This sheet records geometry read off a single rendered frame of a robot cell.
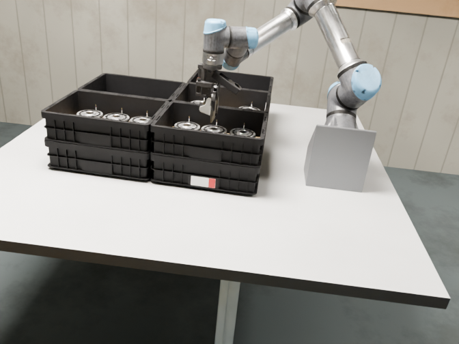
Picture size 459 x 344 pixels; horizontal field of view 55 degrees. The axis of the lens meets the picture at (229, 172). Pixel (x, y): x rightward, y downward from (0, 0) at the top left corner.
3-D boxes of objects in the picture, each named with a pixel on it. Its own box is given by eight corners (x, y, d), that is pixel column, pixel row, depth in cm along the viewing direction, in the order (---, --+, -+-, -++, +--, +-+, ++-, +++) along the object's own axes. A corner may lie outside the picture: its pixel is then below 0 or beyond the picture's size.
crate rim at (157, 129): (267, 118, 177) (268, 112, 176) (263, 146, 150) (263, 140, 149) (170, 106, 180) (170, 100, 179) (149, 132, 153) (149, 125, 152)
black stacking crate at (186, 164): (261, 164, 186) (265, 138, 181) (256, 198, 159) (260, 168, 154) (169, 152, 189) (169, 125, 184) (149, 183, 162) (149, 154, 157)
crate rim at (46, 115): (170, 106, 180) (170, 100, 179) (149, 132, 153) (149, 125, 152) (76, 94, 183) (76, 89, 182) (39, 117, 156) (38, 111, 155)
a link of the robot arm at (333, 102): (347, 125, 181) (349, 96, 185) (365, 112, 168) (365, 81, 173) (320, 119, 178) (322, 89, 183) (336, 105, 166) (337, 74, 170)
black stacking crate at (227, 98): (268, 117, 208) (270, 93, 203) (264, 140, 181) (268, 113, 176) (185, 106, 211) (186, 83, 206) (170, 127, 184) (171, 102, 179)
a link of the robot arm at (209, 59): (225, 51, 160) (221, 55, 153) (224, 63, 162) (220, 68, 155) (205, 48, 161) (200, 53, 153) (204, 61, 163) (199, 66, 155)
